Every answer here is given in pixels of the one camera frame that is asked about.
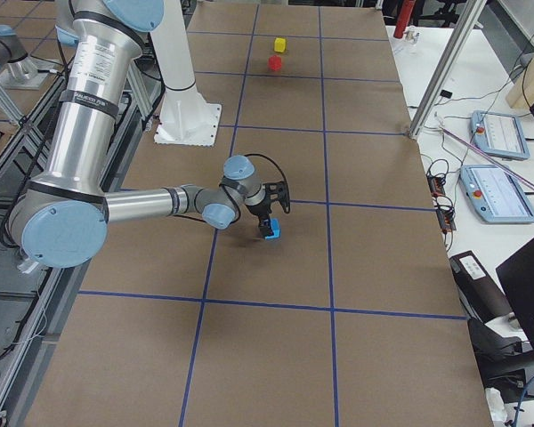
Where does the blue block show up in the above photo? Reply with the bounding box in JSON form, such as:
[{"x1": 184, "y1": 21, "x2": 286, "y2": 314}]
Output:
[{"x1": 264, "y1": 218, "x2": 280, "y2": 240}]

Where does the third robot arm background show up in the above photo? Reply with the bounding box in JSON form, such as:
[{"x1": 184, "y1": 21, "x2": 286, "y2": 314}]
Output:
[{"x1": 0, "y1": 24, "x2": 46, "y2": 90}]

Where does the metal valve fitting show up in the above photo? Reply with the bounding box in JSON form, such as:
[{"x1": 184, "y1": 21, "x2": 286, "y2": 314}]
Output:
[{"x1": 404, "y1": 26, "x2": 420, "y2": 46}]

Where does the orange circuit board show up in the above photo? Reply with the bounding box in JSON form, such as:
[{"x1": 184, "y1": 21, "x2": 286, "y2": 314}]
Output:
[{"x1": 427, "y1": 175, "x2": 446, "y2": 197}]

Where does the aluminium frame post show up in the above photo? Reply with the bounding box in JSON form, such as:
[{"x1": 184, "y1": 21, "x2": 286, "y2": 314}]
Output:
[{"x1": 408, "y1": 0, "x2": 487, "y2": 140}]

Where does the black monitor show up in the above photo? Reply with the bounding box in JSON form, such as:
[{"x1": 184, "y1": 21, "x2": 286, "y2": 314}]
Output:
[{"x1": 496, "y1": 238, "x2": 534, "y2": 346}]

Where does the yellow block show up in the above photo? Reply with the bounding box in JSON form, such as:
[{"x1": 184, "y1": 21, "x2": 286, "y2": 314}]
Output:
[{"x1": 273, "y1": 37, "x2": 287, "y2": 53}]

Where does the red block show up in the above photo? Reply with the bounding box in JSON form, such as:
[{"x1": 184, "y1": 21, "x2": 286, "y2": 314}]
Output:
[{"x1": 268, "y1": 55, "x2": 282, "y2": 72}]

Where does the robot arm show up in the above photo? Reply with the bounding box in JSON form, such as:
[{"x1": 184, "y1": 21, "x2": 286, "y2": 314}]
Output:
[{"x1": 9, "y1": 1, "x2": 273, "y2": 268}]

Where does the black cardboard box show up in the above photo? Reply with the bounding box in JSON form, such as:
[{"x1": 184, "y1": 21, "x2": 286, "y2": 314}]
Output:
[{"x1": 449, "y1": 251, "x2": 513, "y2": 323}]

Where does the lower teach pendant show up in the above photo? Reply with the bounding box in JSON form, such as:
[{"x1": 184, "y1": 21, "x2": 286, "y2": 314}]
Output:
[{"x1": 460, "y1": 165, "x2": 534, "y2": 224}]

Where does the upper teach pendant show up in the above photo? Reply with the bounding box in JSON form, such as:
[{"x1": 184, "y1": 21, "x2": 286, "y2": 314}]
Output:
[{"x1": 471, "y1": 110, "x2": 530, "y2": 160}]

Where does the red bottle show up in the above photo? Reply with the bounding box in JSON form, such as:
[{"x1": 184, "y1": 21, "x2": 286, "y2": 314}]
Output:
[{"x1": 393, "y1": 0, "x2": 416, "y2": 39}]

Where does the grabber reacher tool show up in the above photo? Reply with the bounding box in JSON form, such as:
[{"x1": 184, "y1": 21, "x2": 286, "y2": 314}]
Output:
[{"x1": 437, "y1": 117, "x2": 534, "y2": 193}]

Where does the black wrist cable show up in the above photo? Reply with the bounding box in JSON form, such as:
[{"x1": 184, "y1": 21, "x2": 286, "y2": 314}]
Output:
[{"x1": 245, "y1": 153, "x2": 290, "y2": 188}]

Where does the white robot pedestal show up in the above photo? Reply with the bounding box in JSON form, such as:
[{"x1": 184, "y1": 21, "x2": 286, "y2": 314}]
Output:
[{"x1": 150, "y1": 1, "x2": 222, "y2": 147}]

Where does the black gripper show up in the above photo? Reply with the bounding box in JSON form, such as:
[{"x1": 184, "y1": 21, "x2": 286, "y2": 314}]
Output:
[{"x1": 247, "y1": 197, "x2": 271, "y2": 237}]

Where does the teach pendant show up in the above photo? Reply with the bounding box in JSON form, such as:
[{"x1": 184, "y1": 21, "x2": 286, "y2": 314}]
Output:
[
  {"x1": 460, "y1": 165, "x2": 534, "y2": 224},
  {"x1": 471, "y1": 110, "x2": 530, "y2": 160}
]

